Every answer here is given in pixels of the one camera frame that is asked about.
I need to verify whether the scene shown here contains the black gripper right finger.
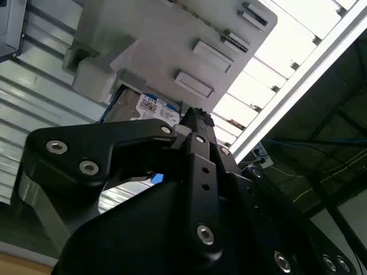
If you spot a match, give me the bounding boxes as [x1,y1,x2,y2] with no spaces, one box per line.
[200,109,255,207]

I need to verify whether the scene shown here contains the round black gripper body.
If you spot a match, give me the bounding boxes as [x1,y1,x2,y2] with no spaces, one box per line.
[50,168,367,275]

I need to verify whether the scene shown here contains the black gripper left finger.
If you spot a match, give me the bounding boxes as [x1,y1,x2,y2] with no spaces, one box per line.
[11,108,224,260]

